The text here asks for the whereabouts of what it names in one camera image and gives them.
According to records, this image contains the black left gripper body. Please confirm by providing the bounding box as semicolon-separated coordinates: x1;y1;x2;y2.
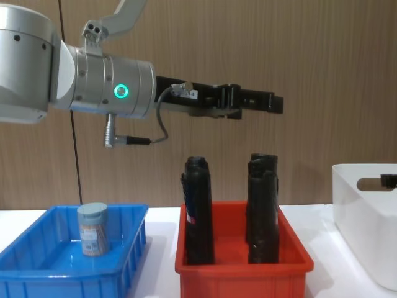
154;76;223;117

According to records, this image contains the black bag roll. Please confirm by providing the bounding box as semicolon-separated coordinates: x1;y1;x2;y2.
185;156;208;170
247;169;280;265
246;153;279;243
181;164;215;266

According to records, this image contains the red plastic bin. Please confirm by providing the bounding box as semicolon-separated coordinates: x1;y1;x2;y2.
174;201;314;298

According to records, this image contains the clear toothpick jar grey lid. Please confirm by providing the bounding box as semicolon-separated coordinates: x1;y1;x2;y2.
76;202;111;257

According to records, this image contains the blue plastic bin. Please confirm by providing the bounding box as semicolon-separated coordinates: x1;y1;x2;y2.
0;203;149;298

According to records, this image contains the grey gripper cable silver plug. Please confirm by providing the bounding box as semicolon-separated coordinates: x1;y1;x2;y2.
103;81;195;149

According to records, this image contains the white plastic bin with handle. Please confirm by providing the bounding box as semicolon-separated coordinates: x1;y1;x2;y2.
332;163;397;292

